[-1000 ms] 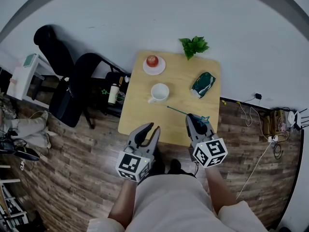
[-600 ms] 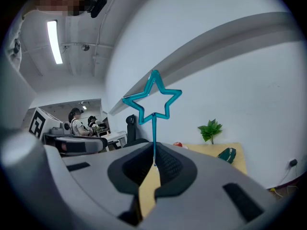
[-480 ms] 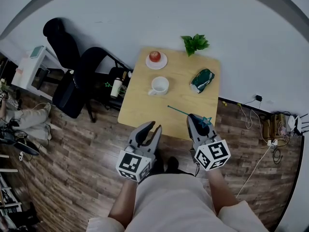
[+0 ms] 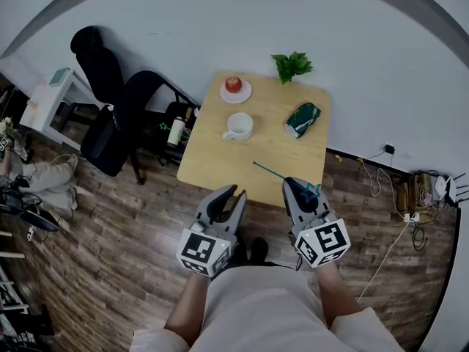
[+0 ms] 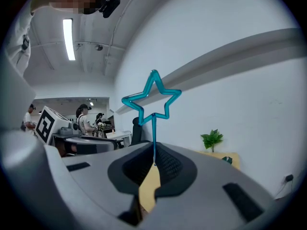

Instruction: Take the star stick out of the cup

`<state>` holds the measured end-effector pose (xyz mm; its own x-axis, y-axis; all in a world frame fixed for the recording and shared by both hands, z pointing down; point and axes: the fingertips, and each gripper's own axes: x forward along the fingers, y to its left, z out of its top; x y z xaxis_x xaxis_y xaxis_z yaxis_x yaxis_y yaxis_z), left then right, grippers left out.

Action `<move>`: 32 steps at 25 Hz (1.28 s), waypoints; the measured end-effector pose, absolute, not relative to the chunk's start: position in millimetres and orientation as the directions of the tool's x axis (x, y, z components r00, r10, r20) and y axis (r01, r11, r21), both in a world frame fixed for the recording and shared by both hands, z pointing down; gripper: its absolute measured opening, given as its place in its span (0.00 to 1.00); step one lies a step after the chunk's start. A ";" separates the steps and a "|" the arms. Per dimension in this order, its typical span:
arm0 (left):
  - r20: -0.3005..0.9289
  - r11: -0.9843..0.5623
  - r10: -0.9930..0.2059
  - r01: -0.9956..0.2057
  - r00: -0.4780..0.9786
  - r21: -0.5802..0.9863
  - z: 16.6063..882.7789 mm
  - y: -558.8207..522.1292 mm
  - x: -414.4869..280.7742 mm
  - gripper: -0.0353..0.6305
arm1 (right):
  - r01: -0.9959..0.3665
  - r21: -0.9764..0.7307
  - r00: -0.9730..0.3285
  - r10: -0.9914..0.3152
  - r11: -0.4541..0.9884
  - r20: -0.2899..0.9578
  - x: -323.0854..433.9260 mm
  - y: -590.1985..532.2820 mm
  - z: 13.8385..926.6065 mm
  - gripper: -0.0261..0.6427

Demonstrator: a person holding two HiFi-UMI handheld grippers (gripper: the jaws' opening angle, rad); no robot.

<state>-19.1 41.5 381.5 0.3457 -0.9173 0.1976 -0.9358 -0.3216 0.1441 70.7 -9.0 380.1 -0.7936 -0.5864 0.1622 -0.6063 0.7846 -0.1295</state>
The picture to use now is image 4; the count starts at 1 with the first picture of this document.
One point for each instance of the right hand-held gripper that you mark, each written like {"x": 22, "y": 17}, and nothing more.
{"x": 322, "y": 242}

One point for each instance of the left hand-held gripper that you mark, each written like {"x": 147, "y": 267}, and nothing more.
{"x": 201, "y": 249}

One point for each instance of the teal star stick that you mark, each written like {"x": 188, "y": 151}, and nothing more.
{"x": 310, "y": 191}

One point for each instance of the white cup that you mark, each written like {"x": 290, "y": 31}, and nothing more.
{"x": 240, "y": 126}

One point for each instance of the person's left forearm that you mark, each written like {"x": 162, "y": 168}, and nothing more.
{"x": 187, "y": 308}

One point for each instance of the person's right forearm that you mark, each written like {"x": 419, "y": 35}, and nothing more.
{"x": 335, "y": 295}

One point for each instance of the green star stick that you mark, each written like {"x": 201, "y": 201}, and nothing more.
{"x": 163, "y": 125}

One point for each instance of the person's black shoe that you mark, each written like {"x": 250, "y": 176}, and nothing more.
{"x": 258, "y": 249}

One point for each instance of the green toy car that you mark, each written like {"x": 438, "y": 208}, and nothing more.
{"x": 302, "y": 119}

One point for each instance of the white drink bottle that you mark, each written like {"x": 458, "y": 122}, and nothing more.
{"x": 176, "y": 132}

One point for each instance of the white power strip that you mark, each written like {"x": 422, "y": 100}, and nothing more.
{"x": 411, "y": 217}

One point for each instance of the brown cardboard box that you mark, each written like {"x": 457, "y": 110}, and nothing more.
{"x": 416, "y": 193}

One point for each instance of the person's white shirt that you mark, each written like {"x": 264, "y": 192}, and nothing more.
{"x": 264, "y": 310}

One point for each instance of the white plate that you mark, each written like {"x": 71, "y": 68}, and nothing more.
{"x": 235, "y": 93}

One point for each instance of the red apple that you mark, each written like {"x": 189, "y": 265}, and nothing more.
{"x": 233, "y": 84}

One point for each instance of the black folding chair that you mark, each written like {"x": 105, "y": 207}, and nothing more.
{"x": 146, "y": 97}

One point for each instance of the green leafy plant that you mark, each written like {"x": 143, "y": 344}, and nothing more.
{"x": 292, "y": 66}

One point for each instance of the white router with antennas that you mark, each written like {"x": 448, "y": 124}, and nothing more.
{"x": 447, "y": 188}

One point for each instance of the black office chair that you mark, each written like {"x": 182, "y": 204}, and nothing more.
{"x": 102, "y": 97}

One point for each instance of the white side table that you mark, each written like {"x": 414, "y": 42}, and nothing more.
{"x": 51, "y": 103}

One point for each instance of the pale green book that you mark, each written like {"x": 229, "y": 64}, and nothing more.
{"x": 58, "y": 77}

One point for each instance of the black wall power adapter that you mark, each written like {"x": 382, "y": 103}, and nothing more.
{"x": 389, "y": 148}

